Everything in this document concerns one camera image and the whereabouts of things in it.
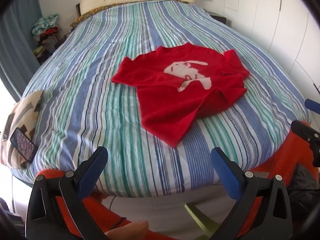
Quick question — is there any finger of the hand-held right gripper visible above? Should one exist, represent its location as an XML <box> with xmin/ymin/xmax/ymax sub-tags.
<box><xmin>305</xmin><ymin>99</ymin><xmax>320</xmax><ymax>113</ymax></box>
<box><xmin>291</xmin><ymin>120</ymin><xmax>320</xmax><ymax>167</ymax></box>

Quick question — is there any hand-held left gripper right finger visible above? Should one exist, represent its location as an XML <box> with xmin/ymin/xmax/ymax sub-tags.
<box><xmin>210</xmin><ymin>147</ymin><xmax>293</xmax><ymax>240</ymax></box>

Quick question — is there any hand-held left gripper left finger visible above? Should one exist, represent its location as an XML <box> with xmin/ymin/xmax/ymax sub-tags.
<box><xmin>25</xmin><ymin>146</ymin><xmax>108</xmax><ymax>240</ymax></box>

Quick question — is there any red sweater with white print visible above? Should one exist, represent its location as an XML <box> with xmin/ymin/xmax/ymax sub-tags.
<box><xmin>111</xmin><ymin>42</ymin><xmax>250</xmax><ymax>148</ymax></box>

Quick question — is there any pile of colourful clothes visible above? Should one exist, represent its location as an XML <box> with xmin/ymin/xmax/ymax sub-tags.
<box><xmin>32</xmin><ymin>14</ymin><xmax>63</xmax><ymax>64</ymax></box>

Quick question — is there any person's left hand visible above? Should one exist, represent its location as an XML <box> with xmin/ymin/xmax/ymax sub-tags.
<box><xmin>104</xmin><ymin>220</ymin><xmax>150</xmax><ymax>240</ymax></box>

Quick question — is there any light green plastic piece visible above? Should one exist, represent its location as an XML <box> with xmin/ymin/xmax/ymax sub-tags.
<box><xmin>184</xmin><ymin>202</ymin><xmax>220</xmax><ymax>238</ymax></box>

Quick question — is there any black cloth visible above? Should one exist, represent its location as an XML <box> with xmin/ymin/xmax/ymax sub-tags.
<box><xmin>287</xmin><ymin>164</ymin><xmax>320</xmax><ymax>220</ymax></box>

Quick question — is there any smartphone with patterned case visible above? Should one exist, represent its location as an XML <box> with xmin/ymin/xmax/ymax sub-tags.
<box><xmin>9</xmin><ymin>127</ymin><xmax>39</xmax><ymax>164</ymax></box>

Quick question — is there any white wardrobe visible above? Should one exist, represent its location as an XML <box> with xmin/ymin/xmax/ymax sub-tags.
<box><xmin>225</xmin><ymin>0</ymin><xmax>320</xmax><ymax>100</ymax></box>

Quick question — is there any striped bedspread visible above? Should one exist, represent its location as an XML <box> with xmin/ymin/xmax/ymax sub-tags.
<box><xmin>10</xmin><ymin>0</ymin><xmax>312</xmax><ymax>198</ymax></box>

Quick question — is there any geometric patterned pillow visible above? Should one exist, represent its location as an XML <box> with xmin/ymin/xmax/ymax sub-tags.
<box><xmin>0</xmin><ymin>89</ymin><xmax>45</xmax><ymax>170</ymax></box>

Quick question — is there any dark nightstand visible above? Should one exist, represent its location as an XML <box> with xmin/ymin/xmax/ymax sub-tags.
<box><xmin>209</xmin><ymin>12</ymin><xmax>227</xmax><ymax>25</ymax></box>

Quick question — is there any blue curtain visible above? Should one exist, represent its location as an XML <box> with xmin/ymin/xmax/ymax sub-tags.
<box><xmin>0</xmin><ymin>0</ymin><xmax>43</xmax><ymax>103</ymax></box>

